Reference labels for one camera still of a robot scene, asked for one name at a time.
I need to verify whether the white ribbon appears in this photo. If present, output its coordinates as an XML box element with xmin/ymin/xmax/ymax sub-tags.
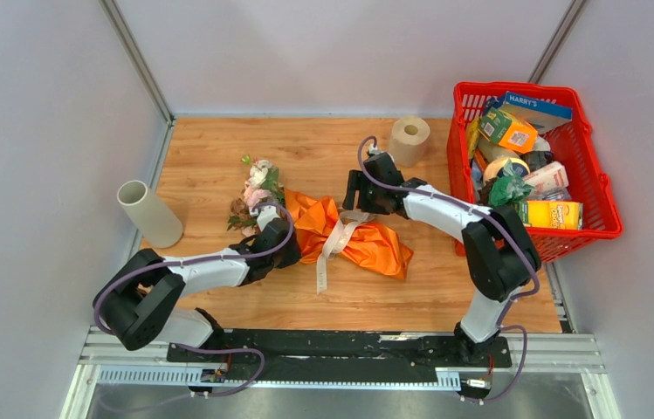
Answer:
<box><xmin>316</xmin><ymin>210</ymin><xmax>375</xmax><ymax>295</ymax></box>

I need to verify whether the orange wrapping paper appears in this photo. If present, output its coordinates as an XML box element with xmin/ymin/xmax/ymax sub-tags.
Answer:
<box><xmin>285</xmin><ymin>189</ymin><xmax>414</xmax><ymax>280</ymax></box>

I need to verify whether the artificial flower bunch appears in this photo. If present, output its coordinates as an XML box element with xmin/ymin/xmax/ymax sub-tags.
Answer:
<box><xmin>227</xmin><ymin>155</ymin><xmax>286</xmax><ymax>237</ymax></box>

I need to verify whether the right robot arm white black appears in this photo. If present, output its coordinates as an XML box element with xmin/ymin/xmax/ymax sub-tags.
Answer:
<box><xmin>343</xmin><ymin>152</ymin><xmax>541</xmax><ymax>366</ymax></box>

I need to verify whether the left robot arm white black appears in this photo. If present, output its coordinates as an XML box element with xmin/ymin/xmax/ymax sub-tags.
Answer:
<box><xmin>92</xmin><ymin>216</ymin><xmax>300</xmax><ymax>362</ymax></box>

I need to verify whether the beige cylindrical vase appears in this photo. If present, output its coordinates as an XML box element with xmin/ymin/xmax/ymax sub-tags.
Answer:
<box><xmin>117</xmin><ymin>180</ymin><xmax>183</xmax><ymax>248</ymax></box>

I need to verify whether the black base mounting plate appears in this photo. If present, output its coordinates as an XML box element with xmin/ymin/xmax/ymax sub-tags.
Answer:
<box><xmin>167</xmin><ymin>329</ymin><xmax>513</xmax><ymax>383</ymax></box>

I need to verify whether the round yellow white container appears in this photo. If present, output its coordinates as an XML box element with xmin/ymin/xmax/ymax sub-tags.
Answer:
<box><xmin>482</xmin><ymin>156</ymin><xmax>531</xmax><ymax>183</ymax></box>

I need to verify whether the green crumpled bag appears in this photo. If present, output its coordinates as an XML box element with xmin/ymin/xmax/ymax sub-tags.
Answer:
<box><xmin>487</xmin><ymin>176</ymin><xmax>533</xmax><ymax>208</ymax></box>

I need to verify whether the green orange carton box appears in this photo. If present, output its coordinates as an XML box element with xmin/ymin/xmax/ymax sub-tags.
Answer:
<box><xmin>478</xmin><ymin>108</ymin><xmax>538</xmax><ymax>154</ymax></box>

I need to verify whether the blue Harry's box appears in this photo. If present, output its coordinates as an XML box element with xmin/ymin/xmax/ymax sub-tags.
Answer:
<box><xmin>493</xmin><ymin>92</ymin><xmax>573</xmax><ymax>134</ymax></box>

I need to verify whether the yellow orange snack box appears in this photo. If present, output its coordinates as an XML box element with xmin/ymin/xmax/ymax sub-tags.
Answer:
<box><xmin>514</xmin><ymin>200</ymin><xmax>583</xmax><ymax>230</ymax></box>

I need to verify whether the red plastic shopping basket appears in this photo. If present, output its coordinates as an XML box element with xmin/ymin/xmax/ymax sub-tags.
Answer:
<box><xmin>446</xmin><ymin>81</ymin><xmax>623</xmax><ymax>262</ymax></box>

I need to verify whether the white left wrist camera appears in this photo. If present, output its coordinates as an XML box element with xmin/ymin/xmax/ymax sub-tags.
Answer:
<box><xmin>256</xmin><ymin>205</ymin><xmax>279</xmax><ymax>231</ymax></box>

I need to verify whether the aluminium frame rail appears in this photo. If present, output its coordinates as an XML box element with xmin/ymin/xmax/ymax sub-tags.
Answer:
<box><xmin>61</xmin><ymin>328</ymin><xmax>620</xmax><ymax>418</ymax></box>

